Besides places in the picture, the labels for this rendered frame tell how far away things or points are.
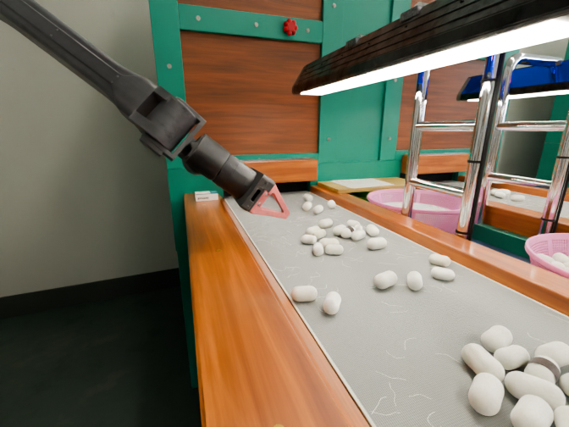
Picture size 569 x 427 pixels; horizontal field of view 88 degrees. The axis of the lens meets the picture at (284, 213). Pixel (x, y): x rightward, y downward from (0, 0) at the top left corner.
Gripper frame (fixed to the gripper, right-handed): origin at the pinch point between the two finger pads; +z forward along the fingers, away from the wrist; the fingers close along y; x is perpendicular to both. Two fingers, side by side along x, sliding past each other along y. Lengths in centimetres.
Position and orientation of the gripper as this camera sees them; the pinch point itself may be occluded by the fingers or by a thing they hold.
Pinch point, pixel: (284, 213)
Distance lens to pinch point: 55.3
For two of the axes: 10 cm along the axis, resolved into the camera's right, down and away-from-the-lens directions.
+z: 7.4, 5.4, 4.1
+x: -6.0, 8.0, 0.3
